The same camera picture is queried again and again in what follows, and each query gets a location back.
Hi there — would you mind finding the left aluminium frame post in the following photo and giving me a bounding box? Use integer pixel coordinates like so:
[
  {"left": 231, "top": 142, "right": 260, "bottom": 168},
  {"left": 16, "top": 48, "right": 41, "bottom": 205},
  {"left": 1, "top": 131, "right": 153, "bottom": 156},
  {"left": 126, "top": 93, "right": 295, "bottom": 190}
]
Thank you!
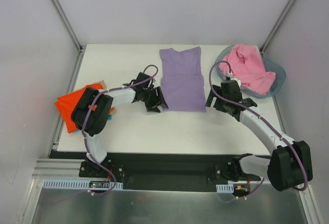
[{"left": 50, "top": 0, "right": 83, "bottom": 52}]

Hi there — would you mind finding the right aluminium frame post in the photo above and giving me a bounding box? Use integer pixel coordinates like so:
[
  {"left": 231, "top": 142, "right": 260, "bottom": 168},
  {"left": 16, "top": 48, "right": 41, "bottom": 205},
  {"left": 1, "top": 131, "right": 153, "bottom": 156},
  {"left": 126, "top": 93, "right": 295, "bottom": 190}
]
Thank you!
[{"left": 260, "top": 0, "right": 297, "bottom": 55}]

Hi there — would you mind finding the orange folded t shirt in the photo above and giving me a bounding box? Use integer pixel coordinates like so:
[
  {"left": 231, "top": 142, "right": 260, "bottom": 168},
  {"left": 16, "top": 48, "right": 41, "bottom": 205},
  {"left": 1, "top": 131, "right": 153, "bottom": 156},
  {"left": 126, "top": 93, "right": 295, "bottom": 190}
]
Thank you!
[{"left": 55, "top": 83, "right": 114, "bottom": 136}]

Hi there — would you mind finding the aluminium rail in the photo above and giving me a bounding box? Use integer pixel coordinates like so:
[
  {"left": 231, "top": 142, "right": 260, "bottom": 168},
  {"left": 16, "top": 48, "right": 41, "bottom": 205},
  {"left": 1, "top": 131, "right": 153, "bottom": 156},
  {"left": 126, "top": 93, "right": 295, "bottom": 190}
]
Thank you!
[{"left": 32, "top": 158, "right": 83, "bottom": 179}]

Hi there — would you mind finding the right white cable duct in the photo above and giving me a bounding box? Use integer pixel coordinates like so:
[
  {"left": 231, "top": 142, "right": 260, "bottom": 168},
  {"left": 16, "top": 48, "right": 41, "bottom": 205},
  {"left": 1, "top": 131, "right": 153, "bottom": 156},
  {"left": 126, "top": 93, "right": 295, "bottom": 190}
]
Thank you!
[{"left": 216, "top": 183, "right": 234, "bottom": 194}]

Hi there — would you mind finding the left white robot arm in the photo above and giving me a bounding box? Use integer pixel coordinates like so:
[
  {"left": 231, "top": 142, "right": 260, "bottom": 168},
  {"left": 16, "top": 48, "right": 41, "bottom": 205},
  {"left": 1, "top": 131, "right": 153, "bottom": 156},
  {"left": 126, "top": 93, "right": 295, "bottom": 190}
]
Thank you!
[{"left": 71, "top": 72, "right": 169, "bottom": 177}]

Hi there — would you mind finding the aluminium frame post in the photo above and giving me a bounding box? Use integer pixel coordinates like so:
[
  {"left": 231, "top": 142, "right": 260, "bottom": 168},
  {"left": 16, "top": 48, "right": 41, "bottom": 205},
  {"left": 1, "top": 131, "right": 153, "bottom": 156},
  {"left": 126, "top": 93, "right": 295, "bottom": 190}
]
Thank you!
[
  {"left": 260, "top": 0, "right": 297, "bottom": 55},
  {"left": 50, "top": 0, "right": 83, "bottom": 52}
]

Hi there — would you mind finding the left white cable duct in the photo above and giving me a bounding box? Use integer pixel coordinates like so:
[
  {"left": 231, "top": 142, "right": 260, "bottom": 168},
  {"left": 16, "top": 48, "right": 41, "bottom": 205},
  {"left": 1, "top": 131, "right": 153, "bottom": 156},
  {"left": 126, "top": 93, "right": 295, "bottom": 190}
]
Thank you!
[{"left": 43, "top": 179, "right": 123, "bottom": 191}]

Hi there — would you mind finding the white cable duct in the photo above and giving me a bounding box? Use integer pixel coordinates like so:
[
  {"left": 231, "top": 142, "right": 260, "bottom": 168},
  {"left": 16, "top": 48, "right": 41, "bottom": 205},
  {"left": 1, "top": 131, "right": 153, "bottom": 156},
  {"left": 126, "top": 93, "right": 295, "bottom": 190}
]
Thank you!
[
  {"left": 43, "top": 179, "right": 123, "bottom": 191},
  {"left": 216, "top": 183, "right": 234, "bottom": 194}
]

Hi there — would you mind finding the purple t shirt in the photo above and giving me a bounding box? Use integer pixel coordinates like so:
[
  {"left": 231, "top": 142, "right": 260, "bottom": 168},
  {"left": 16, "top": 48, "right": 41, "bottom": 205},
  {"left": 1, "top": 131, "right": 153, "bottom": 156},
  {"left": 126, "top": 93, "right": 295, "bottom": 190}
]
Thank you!
[{"left": 159, "top": 46, "right": 206, "bottom": 112}]

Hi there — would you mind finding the teal folded t shirt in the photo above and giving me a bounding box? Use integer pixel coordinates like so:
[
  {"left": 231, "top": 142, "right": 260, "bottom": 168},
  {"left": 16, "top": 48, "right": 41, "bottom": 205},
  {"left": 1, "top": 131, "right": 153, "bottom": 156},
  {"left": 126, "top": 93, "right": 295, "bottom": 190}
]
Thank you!
[{"left": 74, "top": 115, "right": 112, "bottom": 133}]

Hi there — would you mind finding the pink t shirt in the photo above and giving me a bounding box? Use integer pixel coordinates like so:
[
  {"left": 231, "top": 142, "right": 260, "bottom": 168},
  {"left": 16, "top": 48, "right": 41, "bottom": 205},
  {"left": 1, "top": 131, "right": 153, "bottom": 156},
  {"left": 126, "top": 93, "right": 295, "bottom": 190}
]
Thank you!
[{"left": 218, "top": 44, "right": 276, "bottom": 95}]

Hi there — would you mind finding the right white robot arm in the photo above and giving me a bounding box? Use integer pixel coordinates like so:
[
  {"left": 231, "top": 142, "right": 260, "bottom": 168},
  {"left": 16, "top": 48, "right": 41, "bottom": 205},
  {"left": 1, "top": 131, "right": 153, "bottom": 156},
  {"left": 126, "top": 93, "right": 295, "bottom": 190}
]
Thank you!
[{"left": 206, "top": 80, "right": 313, "bottom": 191}]

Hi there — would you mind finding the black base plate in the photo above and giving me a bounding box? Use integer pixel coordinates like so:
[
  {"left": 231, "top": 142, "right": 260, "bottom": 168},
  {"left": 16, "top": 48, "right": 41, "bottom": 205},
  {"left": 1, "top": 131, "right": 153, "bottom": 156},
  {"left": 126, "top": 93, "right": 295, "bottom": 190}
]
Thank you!
[{"left": 48, "top": 151, "right": 282, "bottom": 191}]

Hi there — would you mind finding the blue plastic basket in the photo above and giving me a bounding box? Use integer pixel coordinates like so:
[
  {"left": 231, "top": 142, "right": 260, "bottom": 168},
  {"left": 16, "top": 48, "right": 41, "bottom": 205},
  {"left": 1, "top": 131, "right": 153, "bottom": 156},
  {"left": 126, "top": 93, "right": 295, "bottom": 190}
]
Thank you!
[{"left": 215, "top": 45, "right": 286, "bottom": 99}]

